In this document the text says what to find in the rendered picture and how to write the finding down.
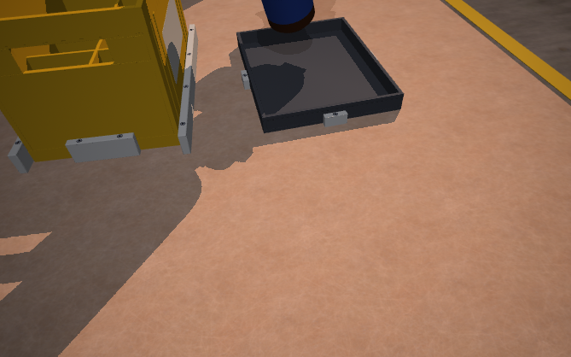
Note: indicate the brown bottle with blue label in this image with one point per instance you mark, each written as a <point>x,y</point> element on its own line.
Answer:
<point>288,15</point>

